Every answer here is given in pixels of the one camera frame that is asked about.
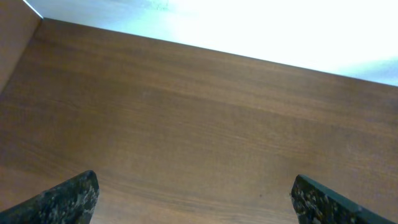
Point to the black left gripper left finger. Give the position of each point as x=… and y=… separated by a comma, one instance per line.
x=71, y=202

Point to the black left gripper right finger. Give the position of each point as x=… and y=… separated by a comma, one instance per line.
x=315, y=203

